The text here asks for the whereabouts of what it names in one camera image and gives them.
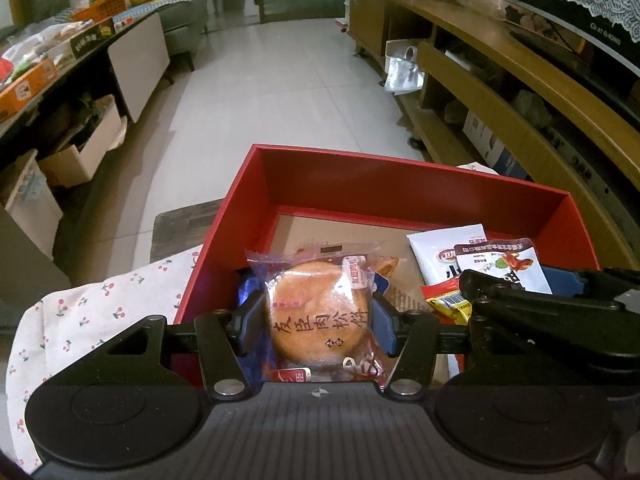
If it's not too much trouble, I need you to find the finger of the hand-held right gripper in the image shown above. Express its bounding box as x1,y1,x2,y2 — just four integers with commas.
459,269,640,356
541,265,640,297

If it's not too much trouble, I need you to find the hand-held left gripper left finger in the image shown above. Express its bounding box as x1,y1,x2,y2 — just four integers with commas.
97,290,266,403

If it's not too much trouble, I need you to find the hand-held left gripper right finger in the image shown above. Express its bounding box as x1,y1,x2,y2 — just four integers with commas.
372,291,473,401

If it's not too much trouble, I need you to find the white red dates packet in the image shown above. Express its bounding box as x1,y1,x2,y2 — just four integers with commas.
454,238,553,295

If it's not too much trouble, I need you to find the blue foil snack packet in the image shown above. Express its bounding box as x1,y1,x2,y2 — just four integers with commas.
236,275,266,311

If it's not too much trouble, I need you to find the red yellow snack packet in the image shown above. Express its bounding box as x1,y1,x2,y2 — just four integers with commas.
420,282,473,326

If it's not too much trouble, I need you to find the round brown pastry packet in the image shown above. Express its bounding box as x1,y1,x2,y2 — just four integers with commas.
244,245,401,391

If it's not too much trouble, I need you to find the white chips snack packet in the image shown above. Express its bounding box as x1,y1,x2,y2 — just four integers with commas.
406,224,488,286

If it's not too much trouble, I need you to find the red cardboard box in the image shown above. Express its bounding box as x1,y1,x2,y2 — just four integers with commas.
170,144,601,391

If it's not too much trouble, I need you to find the dark wooden stool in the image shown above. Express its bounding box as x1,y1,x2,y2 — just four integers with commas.
150,199,224,263

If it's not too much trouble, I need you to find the white blue cardboard box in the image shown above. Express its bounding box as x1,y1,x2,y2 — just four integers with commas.
462,110,531,181

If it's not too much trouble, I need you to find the cherry print tablecloth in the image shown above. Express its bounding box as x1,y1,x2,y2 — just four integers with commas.
5,161,501,473

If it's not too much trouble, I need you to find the black television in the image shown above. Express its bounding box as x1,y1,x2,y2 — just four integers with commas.
480,0,640,111

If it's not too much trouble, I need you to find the wooden television stand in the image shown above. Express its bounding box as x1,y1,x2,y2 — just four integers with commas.
347,0,640,271

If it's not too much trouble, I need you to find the white open storage box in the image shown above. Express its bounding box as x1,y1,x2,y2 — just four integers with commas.
37,94,128,188

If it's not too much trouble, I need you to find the silver foil bag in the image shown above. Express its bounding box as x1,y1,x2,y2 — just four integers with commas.
384,39,426,95

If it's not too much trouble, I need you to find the white storage bin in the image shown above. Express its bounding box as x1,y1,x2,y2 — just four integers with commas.
0,149,65,261

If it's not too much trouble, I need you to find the dark white coffee table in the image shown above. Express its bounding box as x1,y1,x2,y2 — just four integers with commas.
0,7,171,171

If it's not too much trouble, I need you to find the grey sofa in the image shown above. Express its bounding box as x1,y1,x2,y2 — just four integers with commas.
160,0,208,72

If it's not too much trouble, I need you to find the orange cardboard box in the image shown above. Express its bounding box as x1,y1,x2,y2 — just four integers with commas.
0,57,57,121

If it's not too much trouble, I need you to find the dark labelled box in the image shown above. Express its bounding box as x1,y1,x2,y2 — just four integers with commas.
69,17,117,58

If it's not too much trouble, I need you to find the orange plastic basket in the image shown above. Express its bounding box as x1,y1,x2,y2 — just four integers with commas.
75,0,128,22

